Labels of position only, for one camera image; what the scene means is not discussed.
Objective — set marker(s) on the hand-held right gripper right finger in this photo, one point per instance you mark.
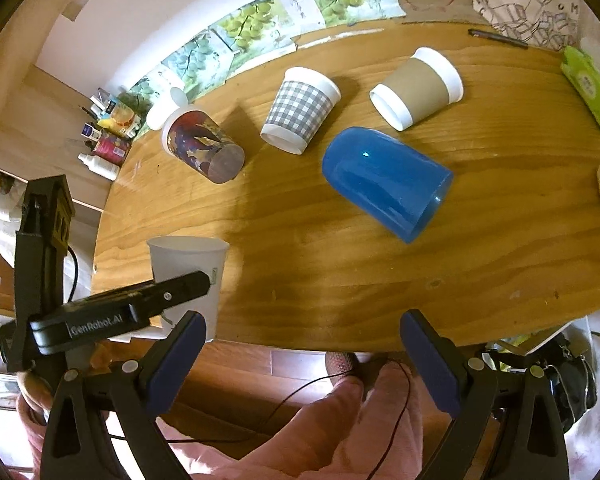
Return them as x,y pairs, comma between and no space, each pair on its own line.
430,360

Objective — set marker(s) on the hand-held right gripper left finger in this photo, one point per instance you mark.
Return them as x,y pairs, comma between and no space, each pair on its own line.
176,360

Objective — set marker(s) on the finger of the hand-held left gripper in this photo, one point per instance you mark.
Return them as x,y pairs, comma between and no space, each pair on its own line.
180,290

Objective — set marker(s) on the white translucent plastic cup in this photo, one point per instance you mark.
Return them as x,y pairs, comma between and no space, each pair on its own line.
190,260

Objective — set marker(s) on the colourful printed cup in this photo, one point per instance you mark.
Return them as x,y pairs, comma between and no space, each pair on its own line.
200,142

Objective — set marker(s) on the small white cup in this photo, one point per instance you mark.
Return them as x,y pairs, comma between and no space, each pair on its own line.
166,107

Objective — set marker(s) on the blue plastic cup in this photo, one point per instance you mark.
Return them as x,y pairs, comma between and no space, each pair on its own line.
385,180

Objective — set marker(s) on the grey checked paper cup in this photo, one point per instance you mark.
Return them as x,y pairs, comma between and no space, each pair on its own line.
297,107

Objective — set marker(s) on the brown sleeved paper cup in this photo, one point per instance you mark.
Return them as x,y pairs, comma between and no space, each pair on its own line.
420,87

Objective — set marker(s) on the person's left hand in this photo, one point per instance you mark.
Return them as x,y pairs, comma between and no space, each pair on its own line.
32,392

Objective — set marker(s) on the red patterned slipper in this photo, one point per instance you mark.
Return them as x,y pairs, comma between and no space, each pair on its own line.
341,364

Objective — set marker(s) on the white squeeze bottle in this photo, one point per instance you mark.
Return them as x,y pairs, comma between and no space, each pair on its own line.
100,165

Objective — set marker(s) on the person's pink trouser legs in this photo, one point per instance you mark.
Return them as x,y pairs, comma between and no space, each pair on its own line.
300,392
305,430

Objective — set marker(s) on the pink packet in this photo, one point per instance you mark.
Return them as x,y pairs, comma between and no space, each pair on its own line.
111,149

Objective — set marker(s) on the black bag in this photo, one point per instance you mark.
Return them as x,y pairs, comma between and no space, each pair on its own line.
572,380

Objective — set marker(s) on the small blue label bottle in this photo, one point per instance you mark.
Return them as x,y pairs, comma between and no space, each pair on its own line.
91,131

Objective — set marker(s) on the green tissue box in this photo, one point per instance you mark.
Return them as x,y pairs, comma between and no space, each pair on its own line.
590,85

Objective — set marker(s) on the black pen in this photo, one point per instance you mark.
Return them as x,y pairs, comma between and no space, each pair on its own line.
497,38

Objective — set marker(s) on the printed canvas bag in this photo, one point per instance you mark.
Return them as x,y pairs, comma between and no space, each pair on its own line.
525,5

